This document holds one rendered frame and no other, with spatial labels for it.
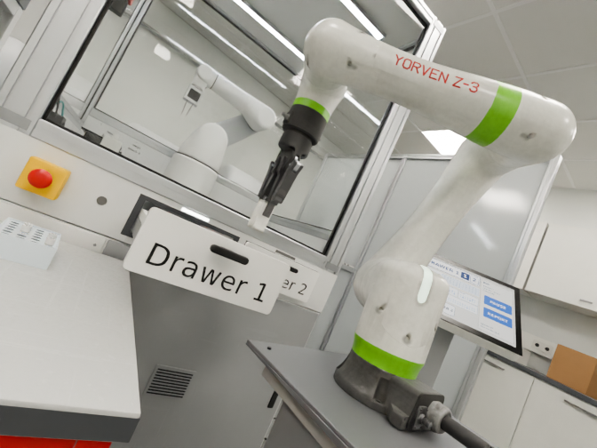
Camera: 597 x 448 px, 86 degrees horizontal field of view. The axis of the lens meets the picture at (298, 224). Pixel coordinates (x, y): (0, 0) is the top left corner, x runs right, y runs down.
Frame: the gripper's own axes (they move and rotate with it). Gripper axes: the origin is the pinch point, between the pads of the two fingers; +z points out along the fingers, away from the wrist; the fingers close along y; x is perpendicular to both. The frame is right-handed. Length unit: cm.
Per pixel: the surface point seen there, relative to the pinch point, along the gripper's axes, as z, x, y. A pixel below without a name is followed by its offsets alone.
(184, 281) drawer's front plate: 16.9, -12.5, 11.0
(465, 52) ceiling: -179, 130, -95
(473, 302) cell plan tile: -6, 91, 1
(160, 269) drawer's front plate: 16.3, -17.0, 11.0
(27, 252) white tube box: 21.9, -35.0, 4.1
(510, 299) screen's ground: -14, 105, 5
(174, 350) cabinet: 44.2, 3.4, -22.3
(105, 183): 8.7, -30.6, -22.8
